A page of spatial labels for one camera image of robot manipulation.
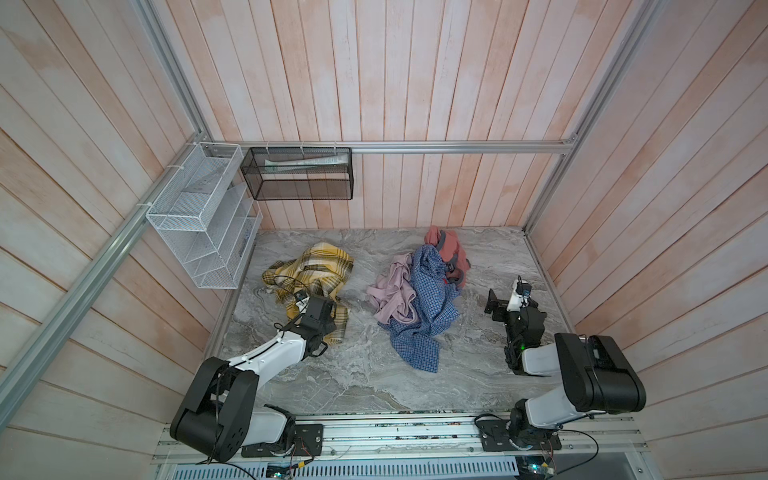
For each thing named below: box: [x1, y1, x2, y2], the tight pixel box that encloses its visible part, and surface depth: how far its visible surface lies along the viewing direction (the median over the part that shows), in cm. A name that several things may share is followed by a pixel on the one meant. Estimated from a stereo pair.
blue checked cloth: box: [378, 244, 460, 373], surface depth 87 cm
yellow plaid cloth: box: [262, 242, 354, 344], surface depth 95 cm
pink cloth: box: [366, 252, 419, 325], surface depth 92 cm
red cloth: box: [424, 225, 470, 288], surface depth 100 cm
